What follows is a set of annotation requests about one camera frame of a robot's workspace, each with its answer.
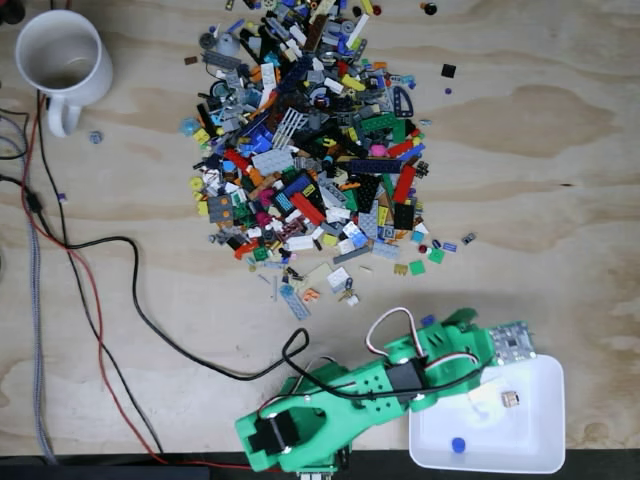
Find white flat Lego piece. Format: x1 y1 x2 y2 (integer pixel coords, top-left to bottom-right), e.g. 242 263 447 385
467 384 503 410

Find white plastic bin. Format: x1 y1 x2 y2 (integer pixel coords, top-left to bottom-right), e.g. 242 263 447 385
408 353 566 475

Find long dark grey Lego plate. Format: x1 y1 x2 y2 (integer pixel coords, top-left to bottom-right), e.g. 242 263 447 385
332 247 374 265

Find white square Lego brick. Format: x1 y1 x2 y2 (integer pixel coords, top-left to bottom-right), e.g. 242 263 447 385
326 268 351 294

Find grey studded Lego plate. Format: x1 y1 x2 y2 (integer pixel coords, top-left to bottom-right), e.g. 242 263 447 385
357 212 380 239

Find long red Lego plate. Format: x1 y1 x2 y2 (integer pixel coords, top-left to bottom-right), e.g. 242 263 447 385
393 164 418 205

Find tan Lego plate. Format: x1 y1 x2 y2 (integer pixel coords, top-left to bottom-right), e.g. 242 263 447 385
302 263 334 286

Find black wedge Lego plate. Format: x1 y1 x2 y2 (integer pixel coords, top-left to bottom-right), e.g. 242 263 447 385
357 173 389 214

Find grey blue Lego plate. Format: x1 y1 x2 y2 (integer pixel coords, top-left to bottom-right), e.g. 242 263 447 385
279 288 312 321

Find long dark blue Lego plate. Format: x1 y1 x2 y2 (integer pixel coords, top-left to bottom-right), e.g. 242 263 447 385
348 158 404 175

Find short red Lego plate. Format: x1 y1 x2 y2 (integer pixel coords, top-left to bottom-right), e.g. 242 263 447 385
289 192 327 226

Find large green Lego plate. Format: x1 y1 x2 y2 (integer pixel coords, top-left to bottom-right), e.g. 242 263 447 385
360 113 401 134

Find blue technic triangle Lego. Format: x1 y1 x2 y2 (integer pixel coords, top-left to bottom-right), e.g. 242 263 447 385
391 85 415 119

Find light grey Lego plate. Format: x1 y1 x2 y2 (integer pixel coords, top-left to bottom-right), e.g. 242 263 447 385
251 149 295 176

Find white Lego fence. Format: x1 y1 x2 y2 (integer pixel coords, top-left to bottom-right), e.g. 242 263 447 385
272 107 309 150

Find long white Lego plate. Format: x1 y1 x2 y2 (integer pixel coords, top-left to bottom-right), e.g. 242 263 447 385
345 13 370 50

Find brown Lego plate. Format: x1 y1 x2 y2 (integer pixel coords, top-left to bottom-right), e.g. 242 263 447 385
303 19 326 51

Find grey Lego cone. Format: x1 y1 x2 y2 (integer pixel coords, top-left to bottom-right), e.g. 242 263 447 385
215 32 241 57

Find grey plate orange studs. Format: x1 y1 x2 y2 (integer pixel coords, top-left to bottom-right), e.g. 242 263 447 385
207 195 235 224

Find black flat device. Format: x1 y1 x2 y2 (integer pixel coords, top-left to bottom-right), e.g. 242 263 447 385
0 464 211 480

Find white ceramic mug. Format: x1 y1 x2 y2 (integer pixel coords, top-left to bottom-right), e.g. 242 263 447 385
14 9 114 139

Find black red object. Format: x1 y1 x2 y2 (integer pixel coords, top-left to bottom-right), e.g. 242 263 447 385
0 0 26 24

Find camera circuit board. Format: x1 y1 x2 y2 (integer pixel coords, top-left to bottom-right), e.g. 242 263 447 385
487 319 539 365

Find white red black servo wire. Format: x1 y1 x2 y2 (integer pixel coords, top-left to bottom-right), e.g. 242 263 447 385
366 308 477 375

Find black camera cable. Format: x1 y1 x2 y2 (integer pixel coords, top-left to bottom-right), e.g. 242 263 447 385
22 184 481 401

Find thin black cable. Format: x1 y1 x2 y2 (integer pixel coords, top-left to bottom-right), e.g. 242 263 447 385
37 92 165 455

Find red cable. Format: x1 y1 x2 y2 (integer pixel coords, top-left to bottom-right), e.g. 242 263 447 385
19 92 281 474

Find grey braided cable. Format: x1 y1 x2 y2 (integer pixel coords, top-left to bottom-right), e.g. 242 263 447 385
0 119 56 464

